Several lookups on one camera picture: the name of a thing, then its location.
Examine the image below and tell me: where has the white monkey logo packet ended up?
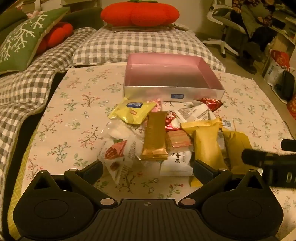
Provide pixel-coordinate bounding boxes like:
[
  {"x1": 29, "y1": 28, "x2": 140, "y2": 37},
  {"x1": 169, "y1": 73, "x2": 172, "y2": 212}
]
[{"x1": 159, "y1": 151, "x2": 193, "y2": 177}]

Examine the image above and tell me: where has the white nut snack packet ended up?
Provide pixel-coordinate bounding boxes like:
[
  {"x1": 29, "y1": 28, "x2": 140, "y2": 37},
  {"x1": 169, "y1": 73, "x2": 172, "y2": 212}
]
[{"x1": 97, "y1": 137, "x2": 144, "y2": 185}]

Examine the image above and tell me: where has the dark yellow pastry packet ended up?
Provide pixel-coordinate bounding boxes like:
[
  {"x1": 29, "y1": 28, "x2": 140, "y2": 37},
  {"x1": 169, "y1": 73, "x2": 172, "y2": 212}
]
[{"x1": 222, "y1": 130, "x2": 254, "y2": 175}]

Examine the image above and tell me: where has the clear wafer biscuit packet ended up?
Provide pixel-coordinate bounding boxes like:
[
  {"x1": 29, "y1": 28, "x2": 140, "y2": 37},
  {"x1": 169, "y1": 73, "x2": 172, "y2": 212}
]
[{"x1": 166, "y1": 130, "x2": 192, "y2": 149}]

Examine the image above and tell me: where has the clear white snack packet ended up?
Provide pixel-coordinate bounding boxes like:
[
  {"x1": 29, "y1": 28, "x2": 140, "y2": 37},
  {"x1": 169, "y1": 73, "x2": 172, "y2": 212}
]
[{"x1": 101, "y1": 119, "x2": 145, "y2": 141}]

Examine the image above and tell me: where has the gold bar snack packet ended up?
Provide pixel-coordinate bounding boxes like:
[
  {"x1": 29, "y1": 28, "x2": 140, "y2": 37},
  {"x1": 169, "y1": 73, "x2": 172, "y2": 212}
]
[{"x1": 140, "y1": 111, "x2": 168, "y2": 161}]

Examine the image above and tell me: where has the white printed snack packet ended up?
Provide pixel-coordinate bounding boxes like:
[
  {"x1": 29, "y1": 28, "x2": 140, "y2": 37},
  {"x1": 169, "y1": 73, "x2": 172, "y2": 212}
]
[{"x1": 173, "y1": 103, "x2": 216, "y2": 123}]

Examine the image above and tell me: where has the red white candy packet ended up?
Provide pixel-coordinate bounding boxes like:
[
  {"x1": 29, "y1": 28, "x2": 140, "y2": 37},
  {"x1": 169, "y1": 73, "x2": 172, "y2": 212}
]
[{"x1": 165, "y1": 111, "x2": 180, "y2": 132}]

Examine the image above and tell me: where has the dark red snack packet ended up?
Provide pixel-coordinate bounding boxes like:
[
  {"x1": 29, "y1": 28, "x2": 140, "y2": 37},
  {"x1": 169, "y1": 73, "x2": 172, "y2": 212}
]
[{"x1": 199, "y1": 98, "x2": 223, "y2": 112}]

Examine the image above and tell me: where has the yellow snack packet blue label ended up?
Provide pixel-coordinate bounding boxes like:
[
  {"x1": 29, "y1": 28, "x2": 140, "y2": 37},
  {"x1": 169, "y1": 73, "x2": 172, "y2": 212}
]
[{"x1": 108, "y1": 98, "x2": 156, "y2": 125}]

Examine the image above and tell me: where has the pink floral snack packet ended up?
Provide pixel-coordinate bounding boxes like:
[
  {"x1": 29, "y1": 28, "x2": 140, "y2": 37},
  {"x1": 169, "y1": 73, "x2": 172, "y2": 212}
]
[{"x1": 149, "y1": 98, "x2": 162, "y2": 113}]

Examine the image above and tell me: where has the floral tablecloth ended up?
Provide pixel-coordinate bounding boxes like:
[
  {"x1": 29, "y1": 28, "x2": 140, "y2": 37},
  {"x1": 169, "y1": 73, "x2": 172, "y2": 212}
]
[{"x1": 11, "y1": 57, "x2": 295, "y2": 240}]

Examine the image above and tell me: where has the white paper bag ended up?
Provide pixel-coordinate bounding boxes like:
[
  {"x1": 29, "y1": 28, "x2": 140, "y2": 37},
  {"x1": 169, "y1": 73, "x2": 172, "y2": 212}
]
[{"x1": 263, "y1": 58, "x2": 287, "y2": 87}]

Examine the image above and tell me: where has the pink silver cardboard box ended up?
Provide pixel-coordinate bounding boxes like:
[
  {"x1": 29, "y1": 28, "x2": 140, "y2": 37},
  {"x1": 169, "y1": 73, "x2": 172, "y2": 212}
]
[{"x1": 123, "y1": 53, "x2": 225, "y2": 102}]

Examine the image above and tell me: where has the red gift bag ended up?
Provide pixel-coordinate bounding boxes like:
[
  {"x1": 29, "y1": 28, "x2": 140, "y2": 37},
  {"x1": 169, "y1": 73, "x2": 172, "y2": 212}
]
[{"x1": 271, "y1": 50, "x2": 290, "y2": 69}]

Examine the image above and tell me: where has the grey checked quilt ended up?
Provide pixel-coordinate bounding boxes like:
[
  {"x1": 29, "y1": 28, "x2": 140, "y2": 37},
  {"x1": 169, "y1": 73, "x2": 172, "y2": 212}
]
[{"x1": 1, "y1": 27, "x2": 226, "y2": 239}]

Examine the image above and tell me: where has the small red pumpkin cushion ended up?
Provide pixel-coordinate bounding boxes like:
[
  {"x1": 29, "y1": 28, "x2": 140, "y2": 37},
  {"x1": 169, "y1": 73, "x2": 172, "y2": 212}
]
[{"x1": 35, "y1": 22, "x2": 73, "y2": 55}]

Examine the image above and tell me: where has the green snowflake pillow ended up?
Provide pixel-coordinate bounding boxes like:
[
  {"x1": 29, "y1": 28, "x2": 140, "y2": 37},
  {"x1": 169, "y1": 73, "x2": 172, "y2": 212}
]
[{"x1": 1, "y1": 7, "x2": 70, "y2": 74}]

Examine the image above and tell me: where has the person in dark clothes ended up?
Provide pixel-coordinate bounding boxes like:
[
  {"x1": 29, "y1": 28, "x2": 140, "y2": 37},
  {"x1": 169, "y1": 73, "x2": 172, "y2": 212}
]
[{"x1": 230, "y1": 1, "x2": 278, "y2": 74}]

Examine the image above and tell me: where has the white office chair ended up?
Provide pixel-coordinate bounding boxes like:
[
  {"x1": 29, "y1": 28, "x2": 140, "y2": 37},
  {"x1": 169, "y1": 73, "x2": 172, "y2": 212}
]
[{"x1": 202, "y1": 0, "x2": 247, "y2": 58}]

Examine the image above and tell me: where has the large red pumpkin cushion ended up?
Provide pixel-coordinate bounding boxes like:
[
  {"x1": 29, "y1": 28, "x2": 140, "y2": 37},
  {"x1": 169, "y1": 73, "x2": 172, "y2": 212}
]
[{"x1": 100, "y1": 1, "x2": 180, "y2": 27}]

